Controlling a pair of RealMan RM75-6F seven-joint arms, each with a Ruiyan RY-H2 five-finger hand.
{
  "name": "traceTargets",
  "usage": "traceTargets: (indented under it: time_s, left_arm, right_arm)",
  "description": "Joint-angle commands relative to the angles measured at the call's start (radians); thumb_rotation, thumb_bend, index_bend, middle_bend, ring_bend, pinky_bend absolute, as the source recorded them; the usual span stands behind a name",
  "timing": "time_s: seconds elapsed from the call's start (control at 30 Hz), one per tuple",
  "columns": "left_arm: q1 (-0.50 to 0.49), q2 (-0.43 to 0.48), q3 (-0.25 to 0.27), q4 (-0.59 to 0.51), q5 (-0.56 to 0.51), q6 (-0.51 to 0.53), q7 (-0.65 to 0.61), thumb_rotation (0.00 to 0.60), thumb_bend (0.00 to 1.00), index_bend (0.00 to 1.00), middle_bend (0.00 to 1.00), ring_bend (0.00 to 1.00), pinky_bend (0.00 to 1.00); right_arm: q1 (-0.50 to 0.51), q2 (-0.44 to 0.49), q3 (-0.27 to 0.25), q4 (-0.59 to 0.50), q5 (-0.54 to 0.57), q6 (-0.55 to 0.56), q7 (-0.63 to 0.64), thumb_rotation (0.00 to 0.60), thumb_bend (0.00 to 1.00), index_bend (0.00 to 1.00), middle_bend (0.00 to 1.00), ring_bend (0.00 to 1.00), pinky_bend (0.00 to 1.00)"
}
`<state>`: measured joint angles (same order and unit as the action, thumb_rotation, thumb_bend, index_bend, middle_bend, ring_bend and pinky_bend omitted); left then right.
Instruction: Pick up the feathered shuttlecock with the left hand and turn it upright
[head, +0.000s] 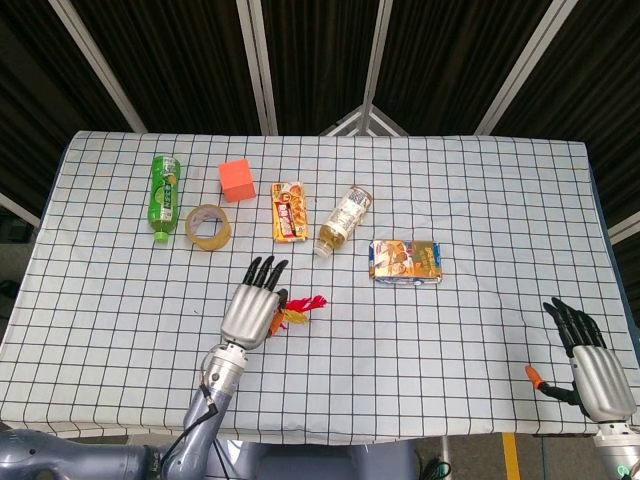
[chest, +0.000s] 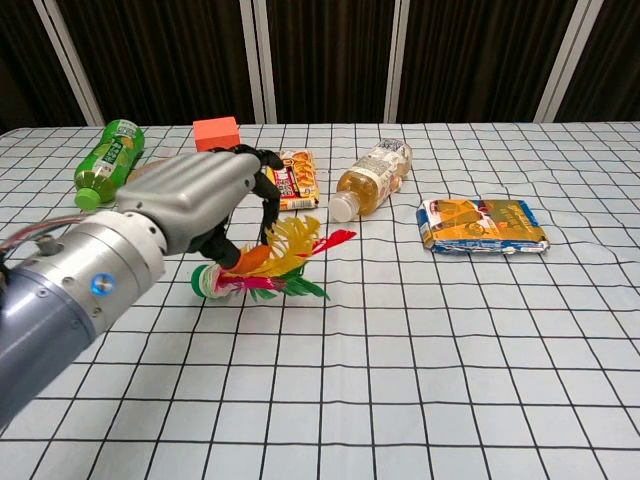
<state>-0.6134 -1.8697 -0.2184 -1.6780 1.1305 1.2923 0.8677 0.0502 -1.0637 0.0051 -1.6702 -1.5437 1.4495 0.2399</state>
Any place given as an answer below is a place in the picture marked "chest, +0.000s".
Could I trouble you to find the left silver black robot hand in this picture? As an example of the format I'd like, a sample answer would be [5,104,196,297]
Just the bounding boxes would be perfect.
[115,143,284,274]

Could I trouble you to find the feather shuttlecock with green base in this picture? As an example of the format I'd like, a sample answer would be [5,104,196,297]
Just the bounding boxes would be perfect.
[191,215,358,303]

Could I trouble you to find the clear yellowish tape roll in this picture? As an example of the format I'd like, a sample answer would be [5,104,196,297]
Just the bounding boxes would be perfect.
[125,159,166,187]

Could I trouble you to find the orange cube block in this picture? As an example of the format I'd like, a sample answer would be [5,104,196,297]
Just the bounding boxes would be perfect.
[192,116,241,154]

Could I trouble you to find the green tea bottle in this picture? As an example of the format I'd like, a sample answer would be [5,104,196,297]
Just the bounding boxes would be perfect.
[73,118,146,210]

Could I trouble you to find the yellow snack packet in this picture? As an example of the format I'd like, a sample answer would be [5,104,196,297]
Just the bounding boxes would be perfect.
[264,149,321,212]

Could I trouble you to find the amber tea bottle white cap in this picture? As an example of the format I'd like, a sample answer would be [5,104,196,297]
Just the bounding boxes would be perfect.
[327,139,415,223]

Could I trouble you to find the dark folding screen white frames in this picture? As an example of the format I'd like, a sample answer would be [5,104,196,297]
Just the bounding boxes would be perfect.
[0,0,640,135]

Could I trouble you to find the white black grid tablecloth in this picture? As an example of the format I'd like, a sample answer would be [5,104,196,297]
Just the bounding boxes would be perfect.
[0,121,640,480]

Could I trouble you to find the blue and gold biscuit pack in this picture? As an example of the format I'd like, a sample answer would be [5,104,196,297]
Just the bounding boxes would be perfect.
[416,198,551,256]

